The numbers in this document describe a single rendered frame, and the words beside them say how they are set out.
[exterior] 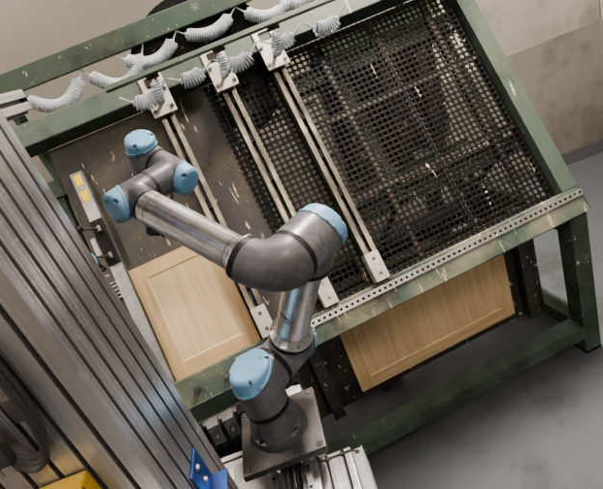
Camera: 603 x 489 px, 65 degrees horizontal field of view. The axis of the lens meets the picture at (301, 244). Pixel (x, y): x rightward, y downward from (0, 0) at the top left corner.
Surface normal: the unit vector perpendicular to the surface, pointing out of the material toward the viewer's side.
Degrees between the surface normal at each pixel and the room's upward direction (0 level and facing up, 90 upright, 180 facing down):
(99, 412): 90
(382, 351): 90
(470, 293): 90
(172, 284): 60
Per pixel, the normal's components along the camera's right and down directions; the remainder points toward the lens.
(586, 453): -0.34, -0.84
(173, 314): 0.06, -0.14
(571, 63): 0.14, 0.39
